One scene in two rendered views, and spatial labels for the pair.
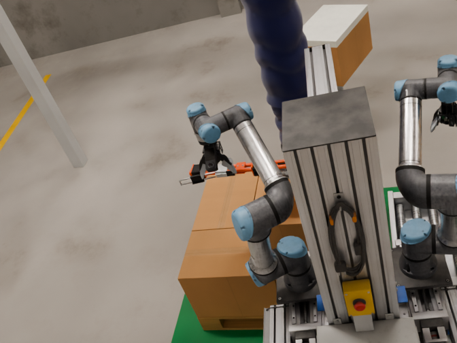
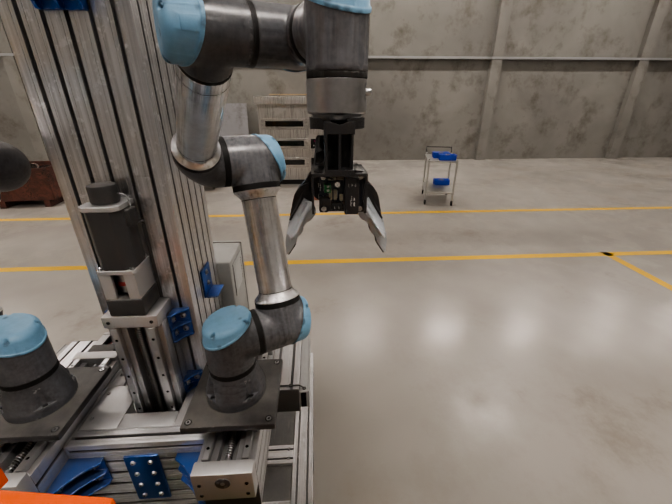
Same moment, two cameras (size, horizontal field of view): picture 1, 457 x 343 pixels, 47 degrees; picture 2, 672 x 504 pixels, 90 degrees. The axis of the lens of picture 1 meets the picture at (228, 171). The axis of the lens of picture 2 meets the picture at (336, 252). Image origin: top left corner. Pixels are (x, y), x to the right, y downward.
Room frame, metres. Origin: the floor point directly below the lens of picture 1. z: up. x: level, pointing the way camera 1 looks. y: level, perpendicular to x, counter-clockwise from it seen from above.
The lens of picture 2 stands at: (2.24, -0.12, 1.74)
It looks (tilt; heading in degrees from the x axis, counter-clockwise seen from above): 24 degrees down; 160
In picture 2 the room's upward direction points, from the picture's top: straight up
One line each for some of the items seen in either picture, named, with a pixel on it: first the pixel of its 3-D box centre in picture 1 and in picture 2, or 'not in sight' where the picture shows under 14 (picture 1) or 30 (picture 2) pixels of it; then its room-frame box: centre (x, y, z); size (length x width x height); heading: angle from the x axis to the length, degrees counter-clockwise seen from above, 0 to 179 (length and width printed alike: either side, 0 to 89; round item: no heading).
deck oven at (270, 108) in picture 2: not in sight; (293, 140); (-5.45, 1.67, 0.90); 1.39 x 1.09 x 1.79; 72
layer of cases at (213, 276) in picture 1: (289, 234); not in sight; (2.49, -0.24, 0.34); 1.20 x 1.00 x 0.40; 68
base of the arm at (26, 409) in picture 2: (417, 256); (35, 383); (1.39, -0.62, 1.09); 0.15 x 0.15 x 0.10
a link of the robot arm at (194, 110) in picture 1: (198, 118); (335, 26); (1.80, 0.04, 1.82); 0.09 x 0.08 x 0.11; 9
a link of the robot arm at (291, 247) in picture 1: (292, 254); (231, 338); (1.53, -0.13, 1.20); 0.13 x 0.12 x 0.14; 99
